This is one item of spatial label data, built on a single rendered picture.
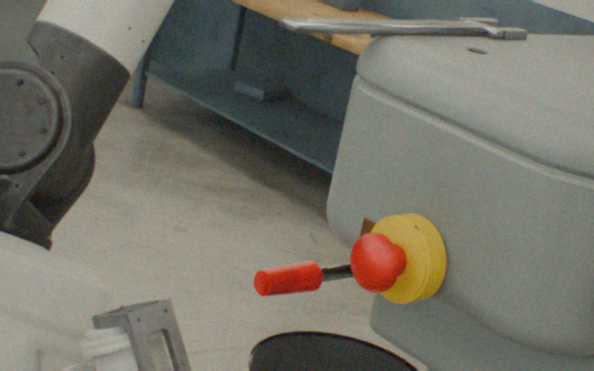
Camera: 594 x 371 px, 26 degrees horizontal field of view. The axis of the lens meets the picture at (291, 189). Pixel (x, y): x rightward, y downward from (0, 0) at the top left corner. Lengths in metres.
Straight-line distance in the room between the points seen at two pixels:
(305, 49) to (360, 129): 6.61
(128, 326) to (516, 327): 0.26
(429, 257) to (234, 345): 3.94
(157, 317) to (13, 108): 0.21
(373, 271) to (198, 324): 4.06
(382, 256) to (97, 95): 0.31
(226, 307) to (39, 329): 4.11
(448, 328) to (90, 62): 0.35
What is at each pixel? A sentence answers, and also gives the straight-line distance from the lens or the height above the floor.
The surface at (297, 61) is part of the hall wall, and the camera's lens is 7.57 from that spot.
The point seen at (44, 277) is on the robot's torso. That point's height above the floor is 1.66.
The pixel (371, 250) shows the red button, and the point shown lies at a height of 1.77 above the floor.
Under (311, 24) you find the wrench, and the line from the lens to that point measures 0.87.
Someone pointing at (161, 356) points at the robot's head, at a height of 1.65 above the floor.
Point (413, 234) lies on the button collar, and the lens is 0.85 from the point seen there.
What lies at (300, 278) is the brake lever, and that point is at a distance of 0.95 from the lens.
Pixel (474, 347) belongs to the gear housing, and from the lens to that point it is 0.98.
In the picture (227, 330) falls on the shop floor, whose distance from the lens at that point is 4.88.
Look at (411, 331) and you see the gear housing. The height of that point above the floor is 1.66.
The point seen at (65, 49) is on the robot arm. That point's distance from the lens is 1.03.
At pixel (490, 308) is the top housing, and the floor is 1.75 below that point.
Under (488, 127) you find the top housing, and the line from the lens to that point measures 0.83.
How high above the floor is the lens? 2.06
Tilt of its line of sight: 18 degrees down
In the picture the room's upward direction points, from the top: 12 degrees clockwise
